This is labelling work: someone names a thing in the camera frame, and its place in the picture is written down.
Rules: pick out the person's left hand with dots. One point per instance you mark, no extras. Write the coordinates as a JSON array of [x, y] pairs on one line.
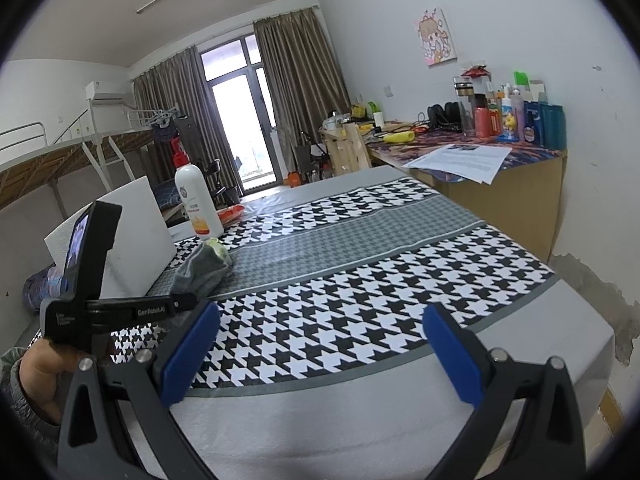
[[45, 375]]

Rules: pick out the cartoon print bottle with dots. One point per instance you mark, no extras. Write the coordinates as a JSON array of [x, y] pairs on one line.
[[509, 120]]

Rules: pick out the red bottle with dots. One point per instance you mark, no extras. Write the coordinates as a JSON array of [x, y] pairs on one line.
[[483, 117]]

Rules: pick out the black folding chair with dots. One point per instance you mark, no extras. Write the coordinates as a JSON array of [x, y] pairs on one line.
[[216, 172]]

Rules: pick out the blue plaid bedding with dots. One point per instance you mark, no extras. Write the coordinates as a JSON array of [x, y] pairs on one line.
[[167, 197]]

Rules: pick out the houndstooth bed blanket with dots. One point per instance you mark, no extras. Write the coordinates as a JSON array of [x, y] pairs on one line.
[[350, 270]]

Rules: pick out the yellow item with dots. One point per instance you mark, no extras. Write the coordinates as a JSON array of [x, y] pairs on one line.
[[359, 111]]

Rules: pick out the white lotion pump bottle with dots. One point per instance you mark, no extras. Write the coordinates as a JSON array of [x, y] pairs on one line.
[[197, 200]]

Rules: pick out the brown curtain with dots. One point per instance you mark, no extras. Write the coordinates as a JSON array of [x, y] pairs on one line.
[[300, 85], [170, 85]]

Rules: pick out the teal box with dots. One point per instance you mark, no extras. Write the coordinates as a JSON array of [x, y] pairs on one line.
[[551, 125]]

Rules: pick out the wooden desk with drawers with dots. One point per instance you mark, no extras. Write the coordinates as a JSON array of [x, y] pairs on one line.
[[327, 142]]

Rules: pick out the black headphones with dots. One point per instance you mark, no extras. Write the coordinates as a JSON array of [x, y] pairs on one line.
[[445, 116]]

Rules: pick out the dark hanging clothes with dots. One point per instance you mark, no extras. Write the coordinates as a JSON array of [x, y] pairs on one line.
[[165, 132]]

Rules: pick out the small white bottle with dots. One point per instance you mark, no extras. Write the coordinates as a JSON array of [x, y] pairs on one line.
[[378, 119]]

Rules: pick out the white pot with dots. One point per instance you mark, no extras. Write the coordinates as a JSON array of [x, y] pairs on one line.
[[335, 122]]

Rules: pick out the white metal bunk bed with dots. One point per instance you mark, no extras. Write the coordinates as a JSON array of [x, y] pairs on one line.
[[45, 160]]

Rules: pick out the orange snack packet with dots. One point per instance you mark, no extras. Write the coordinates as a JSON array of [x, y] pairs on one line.
[[231, 214]]

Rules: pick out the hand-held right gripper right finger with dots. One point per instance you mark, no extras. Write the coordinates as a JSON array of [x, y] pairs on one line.
[[450, 355]]

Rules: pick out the pale green cloth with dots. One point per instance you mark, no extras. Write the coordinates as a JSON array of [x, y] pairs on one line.
[[214, 246]]

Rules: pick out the black trolley bag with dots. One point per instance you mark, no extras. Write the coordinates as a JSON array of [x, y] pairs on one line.
[[306, 157]]

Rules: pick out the white printed papers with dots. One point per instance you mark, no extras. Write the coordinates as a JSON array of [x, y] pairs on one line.
[[460, 160]]

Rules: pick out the orange bag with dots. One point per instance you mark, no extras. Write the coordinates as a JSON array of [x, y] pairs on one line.
[[293, 180]]

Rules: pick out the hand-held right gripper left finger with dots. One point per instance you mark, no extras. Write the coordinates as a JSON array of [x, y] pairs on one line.
[[190, 350]]

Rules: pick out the grey cloth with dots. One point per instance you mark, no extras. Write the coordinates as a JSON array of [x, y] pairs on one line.
[[200, 272]]

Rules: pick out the glass flask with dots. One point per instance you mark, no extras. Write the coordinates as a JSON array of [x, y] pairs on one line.
[[464, 105]]

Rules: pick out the glass balcony door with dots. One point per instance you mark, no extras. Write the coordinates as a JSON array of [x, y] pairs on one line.
[[250, 125]]

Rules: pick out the white metal ladder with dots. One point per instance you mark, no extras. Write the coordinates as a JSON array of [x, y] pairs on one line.
[[97, 160]]

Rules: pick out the white foam box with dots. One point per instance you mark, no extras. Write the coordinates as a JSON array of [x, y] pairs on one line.
[[135, 230]]

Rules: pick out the blue round bottle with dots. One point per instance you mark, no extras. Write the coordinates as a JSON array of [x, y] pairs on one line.
[[531, 122]]

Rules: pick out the pink cartoon wall poster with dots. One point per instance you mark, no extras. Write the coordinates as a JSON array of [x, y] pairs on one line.
[[436, 37]]

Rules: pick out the white air conditioner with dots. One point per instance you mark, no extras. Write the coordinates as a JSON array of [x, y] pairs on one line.
[[104, 91]]

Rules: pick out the person's left forearm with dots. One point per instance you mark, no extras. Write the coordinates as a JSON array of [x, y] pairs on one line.
[[10, 395]]

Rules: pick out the white bottle with green cap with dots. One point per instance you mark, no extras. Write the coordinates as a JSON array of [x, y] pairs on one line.
[[521, 87]]

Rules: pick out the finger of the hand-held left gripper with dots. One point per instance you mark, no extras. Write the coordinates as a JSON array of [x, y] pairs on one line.
[[150, 307]]

